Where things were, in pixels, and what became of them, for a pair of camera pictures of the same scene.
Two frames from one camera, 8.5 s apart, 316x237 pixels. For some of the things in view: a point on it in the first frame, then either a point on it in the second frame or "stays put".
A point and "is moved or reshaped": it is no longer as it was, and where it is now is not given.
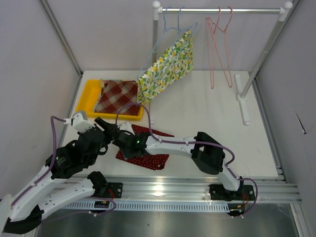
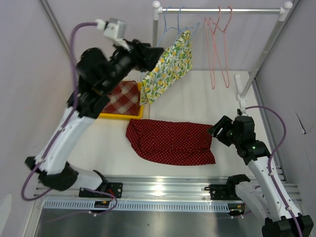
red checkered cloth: x=116 y=93 stays put
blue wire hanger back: x=160 y=65 → x=165 y=28
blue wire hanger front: x=193 y=25 → x=177 y=37
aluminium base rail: x=180 y=193 stays put
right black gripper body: x=128 y=153 → x=234 y=138
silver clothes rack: x=283 y=11 stays put
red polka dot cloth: x=152 y=161 is moved or reshaped
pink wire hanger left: x=211 y=29 stays put
